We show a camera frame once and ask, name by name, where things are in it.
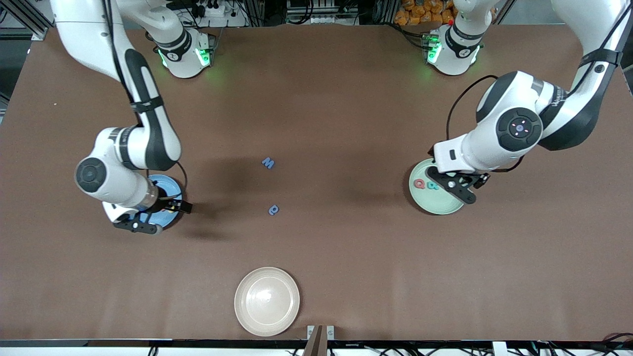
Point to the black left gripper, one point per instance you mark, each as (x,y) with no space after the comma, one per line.
(480,179)

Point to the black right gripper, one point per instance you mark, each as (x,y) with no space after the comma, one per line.
(163,201)

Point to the teal foam letter R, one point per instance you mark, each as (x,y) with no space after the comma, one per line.
(432,187)

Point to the red foam letter Q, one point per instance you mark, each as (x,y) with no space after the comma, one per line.
(416,184)

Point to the blue foam letter a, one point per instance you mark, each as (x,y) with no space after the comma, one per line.
(271,211)

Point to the blue foam capital letter W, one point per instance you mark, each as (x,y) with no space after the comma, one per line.
(268,162)

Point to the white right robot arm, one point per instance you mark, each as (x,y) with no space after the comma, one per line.
(118,183)

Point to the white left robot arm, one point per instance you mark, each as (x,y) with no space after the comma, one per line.
(494,146)

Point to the blue plate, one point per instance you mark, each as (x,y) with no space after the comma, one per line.
(168,187)

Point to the green plate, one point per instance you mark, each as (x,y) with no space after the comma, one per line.
(440,203)

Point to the beige plate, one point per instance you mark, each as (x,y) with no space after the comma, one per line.
(267,301)

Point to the bag of orange fruit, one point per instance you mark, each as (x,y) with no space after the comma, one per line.
(420,12)

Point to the white power strip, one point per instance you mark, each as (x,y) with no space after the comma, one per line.
(220,11)

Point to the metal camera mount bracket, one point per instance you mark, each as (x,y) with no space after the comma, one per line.
(316,341)

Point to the aluminium frame profile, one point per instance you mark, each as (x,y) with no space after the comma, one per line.
(24,24)

